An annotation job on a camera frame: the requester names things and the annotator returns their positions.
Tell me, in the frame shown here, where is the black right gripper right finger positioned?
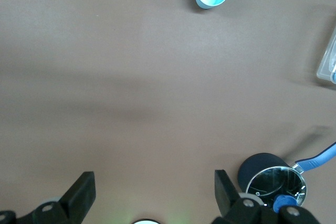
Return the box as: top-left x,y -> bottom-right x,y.
214,169 -> 320,224

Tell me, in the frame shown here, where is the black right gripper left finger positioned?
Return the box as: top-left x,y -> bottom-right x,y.
0,171 -> 96,224

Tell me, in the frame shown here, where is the brown table cover mat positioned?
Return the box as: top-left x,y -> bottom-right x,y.
0,0 -> 336,224

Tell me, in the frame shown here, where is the clear plastic container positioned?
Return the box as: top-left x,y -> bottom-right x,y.
316,27 -> 336,86

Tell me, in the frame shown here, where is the black saucepan blue handle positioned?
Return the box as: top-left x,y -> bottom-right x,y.
237,141 -> 336,209

